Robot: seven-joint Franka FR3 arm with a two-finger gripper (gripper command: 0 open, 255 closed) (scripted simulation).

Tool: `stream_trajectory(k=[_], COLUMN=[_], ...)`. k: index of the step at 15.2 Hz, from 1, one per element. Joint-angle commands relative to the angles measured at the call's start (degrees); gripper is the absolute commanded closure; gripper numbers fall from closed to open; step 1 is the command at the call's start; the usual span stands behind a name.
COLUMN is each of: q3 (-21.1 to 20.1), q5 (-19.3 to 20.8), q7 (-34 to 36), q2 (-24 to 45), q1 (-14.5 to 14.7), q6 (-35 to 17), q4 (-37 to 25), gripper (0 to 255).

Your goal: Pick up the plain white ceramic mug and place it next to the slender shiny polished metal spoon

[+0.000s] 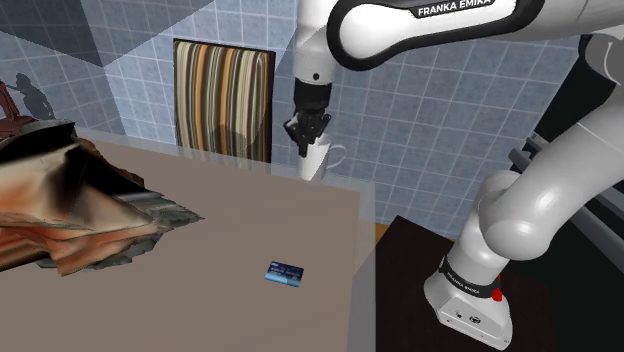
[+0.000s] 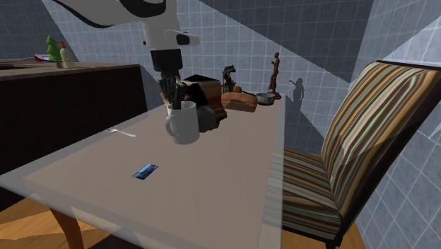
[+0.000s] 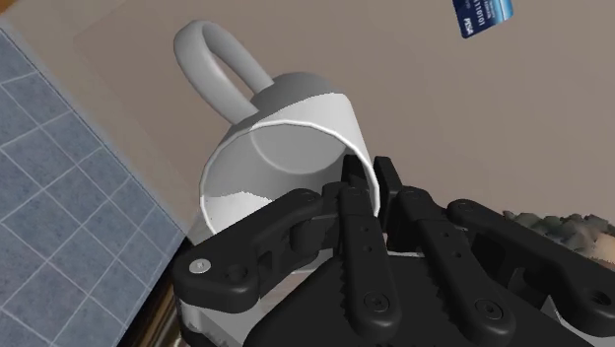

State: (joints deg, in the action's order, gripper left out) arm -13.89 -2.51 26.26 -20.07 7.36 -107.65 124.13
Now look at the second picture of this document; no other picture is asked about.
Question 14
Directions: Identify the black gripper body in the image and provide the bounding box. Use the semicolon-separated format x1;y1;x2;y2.
150;48;184;74

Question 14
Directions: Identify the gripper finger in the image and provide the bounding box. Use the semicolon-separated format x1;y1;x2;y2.
158;71;177;105
173;81;189;110

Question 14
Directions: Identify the white mug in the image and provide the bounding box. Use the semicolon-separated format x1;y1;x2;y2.
164;100;201;145

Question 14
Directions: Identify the brown and dark box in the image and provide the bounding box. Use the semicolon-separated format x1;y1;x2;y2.
182;74;228;134

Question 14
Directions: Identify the dark seated figurine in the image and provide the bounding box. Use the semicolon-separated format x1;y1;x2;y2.
221;64;237;94

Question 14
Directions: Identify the brown bread loaf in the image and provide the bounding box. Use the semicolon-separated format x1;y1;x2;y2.
220;91;259;113

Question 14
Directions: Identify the silver spoon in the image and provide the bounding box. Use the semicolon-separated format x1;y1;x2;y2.
105;127;138;139

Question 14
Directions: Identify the blue card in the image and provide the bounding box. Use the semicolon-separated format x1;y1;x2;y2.
131;163;160;181

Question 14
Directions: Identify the metal bowl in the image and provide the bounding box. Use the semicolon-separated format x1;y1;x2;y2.
256;91;276;106

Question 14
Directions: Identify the beige table with wooden legs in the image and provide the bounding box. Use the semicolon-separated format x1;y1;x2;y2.
0;92;288;249

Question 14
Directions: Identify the brown standing human figure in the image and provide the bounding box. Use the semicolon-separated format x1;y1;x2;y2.
268;51;283;100

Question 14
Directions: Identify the dark wooden cabinet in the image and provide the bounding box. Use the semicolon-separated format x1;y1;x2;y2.
0;35;150;212

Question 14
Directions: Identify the striped chair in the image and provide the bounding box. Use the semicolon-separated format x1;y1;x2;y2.
282;60;441;249

